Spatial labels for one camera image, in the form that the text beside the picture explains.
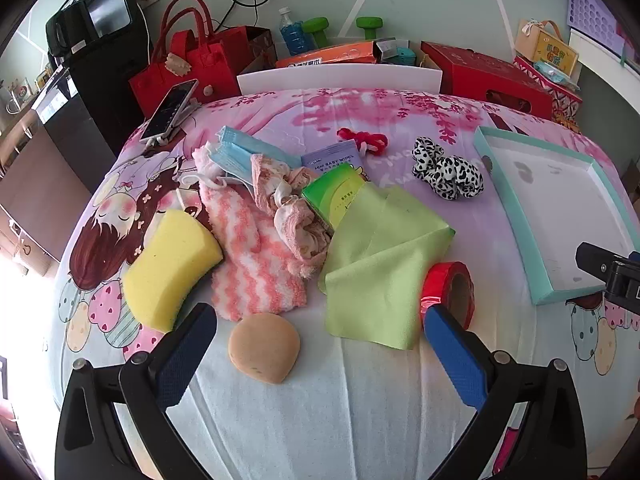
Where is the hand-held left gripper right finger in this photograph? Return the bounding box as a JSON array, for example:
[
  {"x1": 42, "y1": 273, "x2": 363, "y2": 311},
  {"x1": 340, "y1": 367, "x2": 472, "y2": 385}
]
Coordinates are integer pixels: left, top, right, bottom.
[{"x1": 422, "y1": 304, "x2": 587, "y2": 480}]

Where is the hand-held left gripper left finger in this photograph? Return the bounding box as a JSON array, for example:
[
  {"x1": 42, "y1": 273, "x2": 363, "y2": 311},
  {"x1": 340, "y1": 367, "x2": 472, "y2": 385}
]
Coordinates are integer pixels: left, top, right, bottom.
[{"x1": 56, "y1": 302, "x2": 218, "y2": 480}]

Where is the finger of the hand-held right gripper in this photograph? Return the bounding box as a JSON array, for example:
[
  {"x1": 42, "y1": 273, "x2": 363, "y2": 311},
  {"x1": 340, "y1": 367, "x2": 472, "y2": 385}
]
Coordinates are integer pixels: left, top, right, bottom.
[{"x1": 575, "y1": 242, "x2": 640, "y2": 283}]

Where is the teal box lid tray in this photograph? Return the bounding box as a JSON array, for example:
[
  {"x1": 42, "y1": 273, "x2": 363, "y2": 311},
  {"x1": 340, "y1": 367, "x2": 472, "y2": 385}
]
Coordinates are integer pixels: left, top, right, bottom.
[{"x1": 472, "y1": 126, "x2": 640, "y2": 306}]

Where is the red tape roll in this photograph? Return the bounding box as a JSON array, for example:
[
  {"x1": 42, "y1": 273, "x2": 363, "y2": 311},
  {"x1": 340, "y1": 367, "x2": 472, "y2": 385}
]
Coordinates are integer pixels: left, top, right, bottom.
[{"x1": 420, "y1": 261, "x2": 475, "y2": 332}]

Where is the yellow sponge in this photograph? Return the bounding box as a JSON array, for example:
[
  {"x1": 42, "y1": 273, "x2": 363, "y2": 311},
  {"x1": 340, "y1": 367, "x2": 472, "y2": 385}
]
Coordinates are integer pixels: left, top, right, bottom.
[{"x1": 122, "y1": 208, "x2": 224, "y2": 333}]

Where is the pink white striped fuzzy sock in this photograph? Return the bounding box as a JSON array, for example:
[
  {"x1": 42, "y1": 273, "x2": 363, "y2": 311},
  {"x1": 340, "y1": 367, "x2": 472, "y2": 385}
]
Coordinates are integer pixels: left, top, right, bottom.
[{"x1": 199, "y1": 180, "x2": 307, "y2": 322}]

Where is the green cleaning cloth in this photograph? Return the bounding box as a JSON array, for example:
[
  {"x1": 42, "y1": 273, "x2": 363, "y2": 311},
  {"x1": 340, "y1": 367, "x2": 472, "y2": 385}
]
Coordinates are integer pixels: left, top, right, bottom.
[{"x1": 318, "y1": 183, "x2": 456, "y2": 351}]

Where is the black white spotted scrunchie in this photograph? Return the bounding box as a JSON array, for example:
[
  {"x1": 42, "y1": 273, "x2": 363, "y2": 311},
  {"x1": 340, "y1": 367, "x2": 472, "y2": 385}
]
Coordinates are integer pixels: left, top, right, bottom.
[{"x1": 411, "y1": 136, "x2": 485, "y2": 200}]

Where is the green tissue pack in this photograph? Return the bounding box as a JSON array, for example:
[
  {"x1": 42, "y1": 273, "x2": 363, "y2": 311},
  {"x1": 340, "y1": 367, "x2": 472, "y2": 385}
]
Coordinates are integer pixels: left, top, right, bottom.
[{"x1": 301, "y1": 166, "x2": 368, "y2": 228}]

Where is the blue face mask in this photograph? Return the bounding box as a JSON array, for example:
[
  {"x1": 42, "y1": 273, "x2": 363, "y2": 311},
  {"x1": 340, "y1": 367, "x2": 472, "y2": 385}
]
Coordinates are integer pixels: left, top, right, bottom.
[
  {"x1": 216, "y1": 126, "x2": 303, "y2": 168},
  {"x1": 206, "y1": 152, "x2": 257, "y2": 193}
]

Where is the red white hair tie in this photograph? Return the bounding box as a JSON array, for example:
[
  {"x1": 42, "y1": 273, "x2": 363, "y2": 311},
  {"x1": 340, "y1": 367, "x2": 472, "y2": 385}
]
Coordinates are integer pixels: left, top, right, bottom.
[{"x1": 336, "y1": 127, "x2": 388, "y2": 156}]

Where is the beige powder puff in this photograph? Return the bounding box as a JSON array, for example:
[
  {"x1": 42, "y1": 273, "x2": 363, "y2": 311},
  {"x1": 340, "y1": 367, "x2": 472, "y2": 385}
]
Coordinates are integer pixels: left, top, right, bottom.
[{"x1": 228, "y1": 312, "x2": 301, "y2": 386}]

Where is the printed blanket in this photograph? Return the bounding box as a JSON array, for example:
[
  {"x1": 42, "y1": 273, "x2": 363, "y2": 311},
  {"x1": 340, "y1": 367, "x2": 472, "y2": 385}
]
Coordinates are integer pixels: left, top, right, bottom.
[{"x1": 42, "y1": 87, "x2": 640, "y2": 480}]

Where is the red gold flat box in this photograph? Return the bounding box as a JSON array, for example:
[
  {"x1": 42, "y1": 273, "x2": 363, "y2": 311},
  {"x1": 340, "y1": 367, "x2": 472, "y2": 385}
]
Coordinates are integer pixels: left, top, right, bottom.
[{"x1": 552, "y1": 112, "x2": 582, "y2": 134}]

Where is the red patterned tin box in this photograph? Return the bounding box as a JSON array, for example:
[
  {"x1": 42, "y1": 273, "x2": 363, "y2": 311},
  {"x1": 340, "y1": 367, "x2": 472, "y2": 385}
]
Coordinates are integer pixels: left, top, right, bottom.
[{"x1": 512, "y1": 56, "x2": 583, "y2": 123}]

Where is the pink ruffled sock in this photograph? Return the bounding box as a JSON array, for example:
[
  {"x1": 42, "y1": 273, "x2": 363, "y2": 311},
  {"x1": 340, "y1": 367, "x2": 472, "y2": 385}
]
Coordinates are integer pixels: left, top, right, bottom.
[
  {"x1": 250, "y1": 154, "x2": 321, "y2": 211},
  {"x1": 272, "y1": 197, "x2": 335, "y2": 279}
]

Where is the light blue wipes pack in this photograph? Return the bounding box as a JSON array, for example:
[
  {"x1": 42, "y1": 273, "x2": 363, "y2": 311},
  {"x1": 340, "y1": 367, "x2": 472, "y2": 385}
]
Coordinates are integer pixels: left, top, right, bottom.
[{"x1": 532, "y1": 59, "x2": 576, "y2": 87}]

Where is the white desk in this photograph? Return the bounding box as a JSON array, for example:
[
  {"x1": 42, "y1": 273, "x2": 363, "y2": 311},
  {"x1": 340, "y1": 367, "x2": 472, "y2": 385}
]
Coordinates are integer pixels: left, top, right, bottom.
[{"x1": 569, "y1": 27, "x2": 640, "y2": 108}]

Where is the red gift box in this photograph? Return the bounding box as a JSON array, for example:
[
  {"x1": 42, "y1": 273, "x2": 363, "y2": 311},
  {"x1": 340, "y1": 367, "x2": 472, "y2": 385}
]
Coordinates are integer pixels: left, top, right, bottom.
[{"x1": 419, "y1": 41, "x2": 553, "y2": 121}]

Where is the white phone stand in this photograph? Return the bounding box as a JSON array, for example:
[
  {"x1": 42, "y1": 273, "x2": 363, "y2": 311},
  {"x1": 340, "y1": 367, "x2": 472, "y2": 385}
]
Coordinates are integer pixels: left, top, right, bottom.
[{"x1": 145, "y1": 100, "x2": 202, "y2": 148}]

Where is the brown wooden cabinet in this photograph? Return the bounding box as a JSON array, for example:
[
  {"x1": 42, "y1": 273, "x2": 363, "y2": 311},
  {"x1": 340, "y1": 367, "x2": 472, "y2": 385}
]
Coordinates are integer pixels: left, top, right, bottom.
[{"x1": 0, "y1": 67, "x2": 126, "y2": 266}]

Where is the purple baby wipes pack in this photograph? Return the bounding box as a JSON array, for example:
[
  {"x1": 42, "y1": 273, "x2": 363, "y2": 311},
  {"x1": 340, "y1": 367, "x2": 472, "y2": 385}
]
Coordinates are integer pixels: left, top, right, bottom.
[{"x1": 301, "y1": 141, "x2": 371, "y2": 183}]

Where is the purple plastic basket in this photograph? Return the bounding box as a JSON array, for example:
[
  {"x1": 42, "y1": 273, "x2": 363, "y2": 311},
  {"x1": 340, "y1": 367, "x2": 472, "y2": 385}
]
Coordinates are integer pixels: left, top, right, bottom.
[{"x1": 566, "y1": 0, "x2": 633, "y2": 51}]

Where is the smartphone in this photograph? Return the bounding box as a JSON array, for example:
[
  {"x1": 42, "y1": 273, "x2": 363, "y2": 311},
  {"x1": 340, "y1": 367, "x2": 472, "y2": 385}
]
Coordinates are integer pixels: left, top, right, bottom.
[{"x1": 139, "y1": 79, "x2": 199, "y2": 142}]

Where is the black cabinet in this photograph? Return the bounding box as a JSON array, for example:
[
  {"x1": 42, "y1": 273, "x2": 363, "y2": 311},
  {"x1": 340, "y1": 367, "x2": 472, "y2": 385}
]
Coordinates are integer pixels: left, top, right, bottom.
[{"x1": 65, "y1": 25, "x2": 153, "y2": 148}]

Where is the black grey small box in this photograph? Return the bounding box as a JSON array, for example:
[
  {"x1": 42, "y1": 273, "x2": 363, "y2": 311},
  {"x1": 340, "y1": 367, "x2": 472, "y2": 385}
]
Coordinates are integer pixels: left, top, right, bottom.
[{"x1": 375, "y1": 39, "x2": 411, "y2": 63}]

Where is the red felt handbag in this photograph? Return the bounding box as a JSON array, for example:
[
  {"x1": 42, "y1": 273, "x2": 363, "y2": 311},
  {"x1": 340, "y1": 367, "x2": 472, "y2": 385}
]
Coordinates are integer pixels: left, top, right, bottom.
[{"x1": 128, "y1": 0, "x2": 251, "y2": 118}]

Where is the white foam board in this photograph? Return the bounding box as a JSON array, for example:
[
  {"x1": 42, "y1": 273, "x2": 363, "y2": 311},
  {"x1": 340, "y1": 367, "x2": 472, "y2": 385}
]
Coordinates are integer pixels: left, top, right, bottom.
[{"x1": 236, "y1": 62, "x2": 443, "y2": 96}]

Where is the white mug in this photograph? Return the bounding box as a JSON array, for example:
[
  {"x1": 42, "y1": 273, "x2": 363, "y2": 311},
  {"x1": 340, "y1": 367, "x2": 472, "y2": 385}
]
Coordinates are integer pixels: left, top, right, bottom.
[{"x1": 6, "y1": 80, "x2": 31, "y2": 113}]

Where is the dark red paper bag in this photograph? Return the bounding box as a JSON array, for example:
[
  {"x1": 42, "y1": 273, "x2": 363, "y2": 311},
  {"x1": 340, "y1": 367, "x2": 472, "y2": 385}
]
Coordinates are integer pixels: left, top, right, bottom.
[{"x1": 244, "y1": 26, "x2": 278, "y2": 73}]

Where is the green dumbbell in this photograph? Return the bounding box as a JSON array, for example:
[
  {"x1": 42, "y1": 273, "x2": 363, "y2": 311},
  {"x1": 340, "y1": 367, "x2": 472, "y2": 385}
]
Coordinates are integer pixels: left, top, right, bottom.
[
  {"x1": 301, "y1": 17, "x2": 331, "y2": 49},
  {"x1": 356, "y1": 16, "x2": 384, "y2": 41}
]

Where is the orange carton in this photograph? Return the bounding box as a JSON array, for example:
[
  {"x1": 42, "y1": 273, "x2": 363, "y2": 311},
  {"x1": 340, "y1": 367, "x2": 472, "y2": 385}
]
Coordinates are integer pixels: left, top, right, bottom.
[{"x1": 275, "y1": 42, "x2": 381, "y2": 68}]

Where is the blue water bottle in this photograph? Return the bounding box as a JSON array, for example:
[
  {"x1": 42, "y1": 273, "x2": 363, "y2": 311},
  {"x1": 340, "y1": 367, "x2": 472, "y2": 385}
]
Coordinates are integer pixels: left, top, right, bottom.
[{"x1": 278, "y1": 7, "x2": 307, "y2": 56}]

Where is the black appliance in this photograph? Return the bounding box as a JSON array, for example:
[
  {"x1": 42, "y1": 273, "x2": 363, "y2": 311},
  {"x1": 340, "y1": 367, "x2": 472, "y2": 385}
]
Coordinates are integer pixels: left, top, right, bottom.
[{"x1": 45, "y1": 0, "x2": 143, "y2": 58}]

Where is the yellow carry box with handle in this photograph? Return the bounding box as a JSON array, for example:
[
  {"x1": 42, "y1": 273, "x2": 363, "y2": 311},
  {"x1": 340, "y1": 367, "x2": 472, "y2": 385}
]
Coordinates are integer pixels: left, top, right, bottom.
[{"x1": 515, "y1": 19, "x2": 580, "y2": 73}]

